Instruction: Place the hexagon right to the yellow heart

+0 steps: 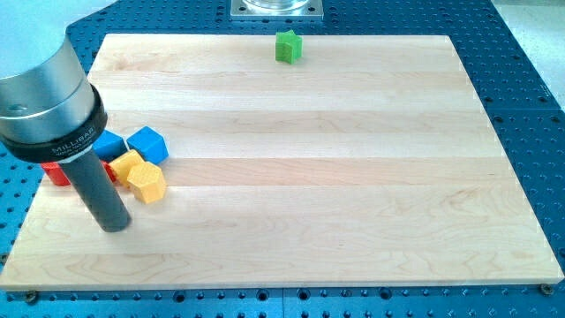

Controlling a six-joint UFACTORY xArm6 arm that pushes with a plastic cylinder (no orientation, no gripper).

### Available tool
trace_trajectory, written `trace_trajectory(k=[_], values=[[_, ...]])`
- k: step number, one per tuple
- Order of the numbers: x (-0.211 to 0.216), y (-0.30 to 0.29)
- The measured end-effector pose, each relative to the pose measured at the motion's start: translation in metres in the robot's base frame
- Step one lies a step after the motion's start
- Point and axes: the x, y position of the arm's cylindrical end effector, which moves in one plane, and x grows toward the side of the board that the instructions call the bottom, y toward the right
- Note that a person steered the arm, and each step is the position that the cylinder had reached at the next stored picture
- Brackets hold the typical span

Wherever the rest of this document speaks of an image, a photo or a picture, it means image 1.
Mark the yellow hexagon block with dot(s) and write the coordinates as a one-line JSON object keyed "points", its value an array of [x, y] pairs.
{"points": [[147, 182]]}

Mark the right board screw clamp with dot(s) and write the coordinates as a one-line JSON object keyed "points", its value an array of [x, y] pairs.
{"points": [[546, 289]]}

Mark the black Millibar tool flange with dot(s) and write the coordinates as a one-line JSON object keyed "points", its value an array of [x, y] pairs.
{"points": [[66, 146]]}

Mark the green star block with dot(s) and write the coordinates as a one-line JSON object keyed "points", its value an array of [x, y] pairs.
{"points": [[288, 47]]}

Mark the red block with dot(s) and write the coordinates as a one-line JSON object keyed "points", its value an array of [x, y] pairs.
{"points": [[58, 178]]}

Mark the wooden board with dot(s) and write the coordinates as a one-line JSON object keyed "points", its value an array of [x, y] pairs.
{"points": [[369, 162]]}

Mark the blue cube block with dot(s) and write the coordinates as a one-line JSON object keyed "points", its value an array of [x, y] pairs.
{"points": [[149, 144]]}

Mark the board screw clamp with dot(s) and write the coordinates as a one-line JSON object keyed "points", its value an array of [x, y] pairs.
{"points": [[546, 289], [30, 297]]}

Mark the clear robot base plate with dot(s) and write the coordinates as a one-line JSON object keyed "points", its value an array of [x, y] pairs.
{"points": [[276, 9]]}

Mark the left board screw clamp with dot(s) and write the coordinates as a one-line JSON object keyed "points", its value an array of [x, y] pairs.
{"points": [[30, 297]]}

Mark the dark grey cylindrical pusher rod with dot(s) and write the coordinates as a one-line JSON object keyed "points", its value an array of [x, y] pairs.
{"points": [[91, 181]]}

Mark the blue block behind rod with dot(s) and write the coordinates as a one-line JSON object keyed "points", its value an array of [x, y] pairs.
{"points": [[109, 146]]}

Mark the yellow heart block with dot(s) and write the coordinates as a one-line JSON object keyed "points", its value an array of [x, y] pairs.
{"points": [[122, 165]]}

